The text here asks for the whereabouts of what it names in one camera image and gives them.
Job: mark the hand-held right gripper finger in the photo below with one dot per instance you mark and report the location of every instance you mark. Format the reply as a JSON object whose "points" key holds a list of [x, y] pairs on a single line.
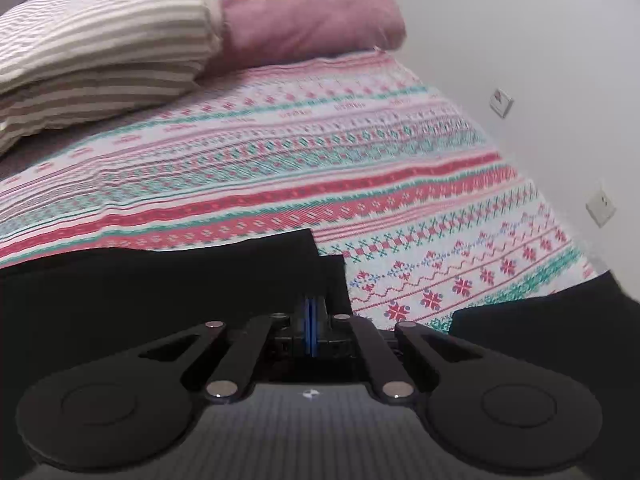
{"points": [[316, 327], [306, 327]]}

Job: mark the black pants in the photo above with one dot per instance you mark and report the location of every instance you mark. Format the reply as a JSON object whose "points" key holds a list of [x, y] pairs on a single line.
{"points": [[125, 290]]}

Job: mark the patterned bed sheet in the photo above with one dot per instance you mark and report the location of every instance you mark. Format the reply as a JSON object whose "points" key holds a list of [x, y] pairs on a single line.
{"points": [[350, 170]]}

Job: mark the pink pillow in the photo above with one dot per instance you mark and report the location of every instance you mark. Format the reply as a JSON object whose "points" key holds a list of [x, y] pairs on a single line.
{"points": [[310, 25]]}

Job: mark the beige striped folded quilt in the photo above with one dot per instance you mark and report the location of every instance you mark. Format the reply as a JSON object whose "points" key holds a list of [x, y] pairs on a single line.
{"points": [[100, 45]]}

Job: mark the white wall socket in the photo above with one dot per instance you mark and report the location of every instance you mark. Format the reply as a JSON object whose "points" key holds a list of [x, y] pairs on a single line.
{"points": [[600, 205], [501, 102]]}

